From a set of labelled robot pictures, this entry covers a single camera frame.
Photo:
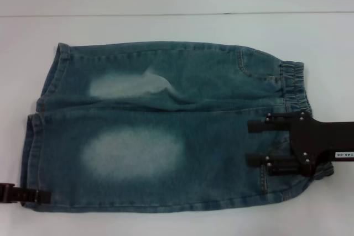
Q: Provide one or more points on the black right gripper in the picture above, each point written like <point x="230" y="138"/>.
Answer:
<point x="318" y="136"/>

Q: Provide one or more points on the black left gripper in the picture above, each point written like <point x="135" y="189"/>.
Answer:
<point x="7" y="191"/>

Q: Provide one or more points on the blue denim shorts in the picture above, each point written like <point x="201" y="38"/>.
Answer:
<point x="179" y="125"/>

